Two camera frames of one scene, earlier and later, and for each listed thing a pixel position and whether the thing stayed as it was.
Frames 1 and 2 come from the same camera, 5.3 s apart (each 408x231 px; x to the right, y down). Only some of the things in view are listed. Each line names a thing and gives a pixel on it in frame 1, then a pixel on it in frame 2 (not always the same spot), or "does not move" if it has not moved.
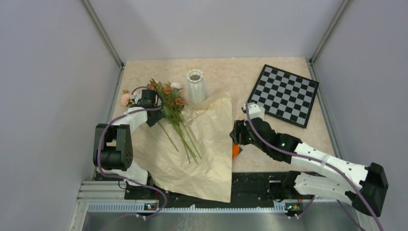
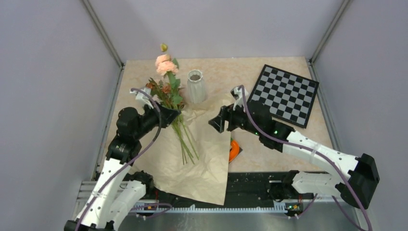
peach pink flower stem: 125,100 -> 166,65
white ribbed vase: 196,86 does not move
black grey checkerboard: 285,95 does not move
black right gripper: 237,134 -> 228,113
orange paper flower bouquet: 192,154 does not move
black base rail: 247,187 does not move
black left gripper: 159,115 -> 168,115
